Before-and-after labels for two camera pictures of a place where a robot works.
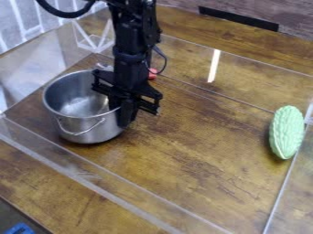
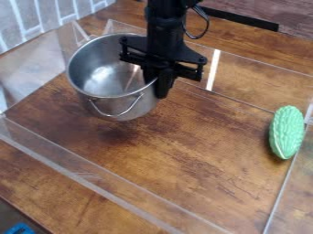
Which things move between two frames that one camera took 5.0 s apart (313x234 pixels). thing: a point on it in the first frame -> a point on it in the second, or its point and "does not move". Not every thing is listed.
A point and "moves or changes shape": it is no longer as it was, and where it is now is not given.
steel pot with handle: [80, 107] moves or changes shape
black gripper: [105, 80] -> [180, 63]
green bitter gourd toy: [287, 130] does not move
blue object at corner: [21, 228] does not move
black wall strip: [245, 20] does not move
